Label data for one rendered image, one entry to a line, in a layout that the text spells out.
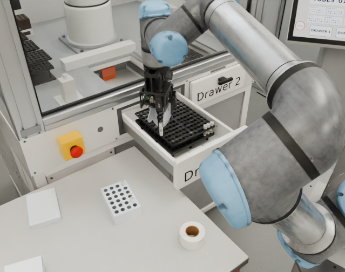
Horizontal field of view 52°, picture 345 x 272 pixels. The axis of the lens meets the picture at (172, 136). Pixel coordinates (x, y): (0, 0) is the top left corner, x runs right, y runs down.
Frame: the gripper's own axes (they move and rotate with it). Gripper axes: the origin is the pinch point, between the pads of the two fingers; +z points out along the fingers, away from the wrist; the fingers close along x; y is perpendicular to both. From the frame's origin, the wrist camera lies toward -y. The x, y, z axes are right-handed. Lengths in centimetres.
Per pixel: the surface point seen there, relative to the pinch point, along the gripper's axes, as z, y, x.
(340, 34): -1, -79, 57
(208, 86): 9.0, -39.4, 7.3
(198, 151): 5.3, 4.7, 12.6
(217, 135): 14.1, -15.6, 15.2
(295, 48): 50, -181, 49
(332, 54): 12, -87, 58
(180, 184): 14.2, 10.4, 8.6
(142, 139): 10.7, -2.9, -7.7
